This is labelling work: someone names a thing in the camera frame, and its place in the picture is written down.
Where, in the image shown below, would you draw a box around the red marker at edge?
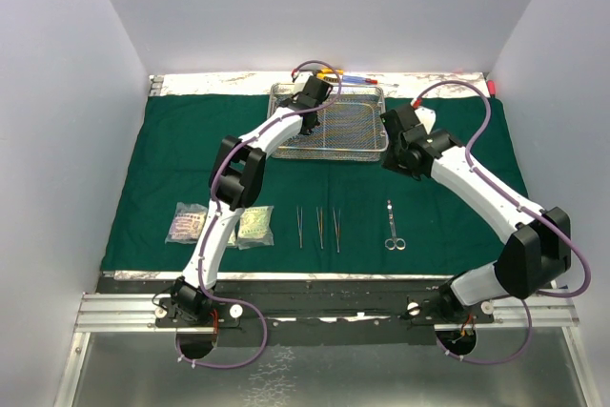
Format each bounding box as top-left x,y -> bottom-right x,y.
487,80 -> 497,97

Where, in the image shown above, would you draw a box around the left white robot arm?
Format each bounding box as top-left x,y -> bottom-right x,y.
170,76 -> 333,326

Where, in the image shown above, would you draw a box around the blue red pen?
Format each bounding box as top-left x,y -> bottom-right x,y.
342,74 -> 398,88

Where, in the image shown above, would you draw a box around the yellow handled pliers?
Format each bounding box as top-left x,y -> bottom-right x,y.
316,68 -> 343,83

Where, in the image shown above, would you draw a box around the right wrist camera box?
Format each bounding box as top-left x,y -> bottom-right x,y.
413,104 -> 437,133

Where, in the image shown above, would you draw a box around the steel surgical scissors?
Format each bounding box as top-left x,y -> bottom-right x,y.
384,199 -> 406,251

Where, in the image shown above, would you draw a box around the metal mesh instrument tray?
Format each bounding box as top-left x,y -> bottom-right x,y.
273,86 -> 388,162

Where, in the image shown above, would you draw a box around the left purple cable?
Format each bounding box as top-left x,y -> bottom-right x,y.
197,59 -> 344,370

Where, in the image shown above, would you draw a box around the steel tweezers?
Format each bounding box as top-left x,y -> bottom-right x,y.
333,208 -> 341,254
296,206 -> 304,249
315,207 -> 325,250

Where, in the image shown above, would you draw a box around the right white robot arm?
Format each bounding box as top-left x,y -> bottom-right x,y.
380,104 -> 572,322

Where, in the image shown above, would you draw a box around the dark green surgical cloth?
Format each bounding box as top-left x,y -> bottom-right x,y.
101,95 -> 502,275

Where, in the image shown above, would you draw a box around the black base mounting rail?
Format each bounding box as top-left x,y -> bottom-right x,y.
94,276 -> 554,347

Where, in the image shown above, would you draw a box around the pink instrument packet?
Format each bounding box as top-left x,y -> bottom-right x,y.
165,202 -> 208,244

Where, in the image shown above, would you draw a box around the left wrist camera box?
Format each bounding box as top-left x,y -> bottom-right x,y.
292,76 -> 308,93

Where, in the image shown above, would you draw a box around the aluminium extrusion frame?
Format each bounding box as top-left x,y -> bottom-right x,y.
57,96 -> 588,406

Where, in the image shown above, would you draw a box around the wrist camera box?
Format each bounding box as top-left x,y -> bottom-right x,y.
413,104 -> 437,133
292,76 -> 308,93

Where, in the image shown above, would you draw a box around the green packet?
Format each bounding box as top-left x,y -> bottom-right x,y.
236,206 -> 274,250

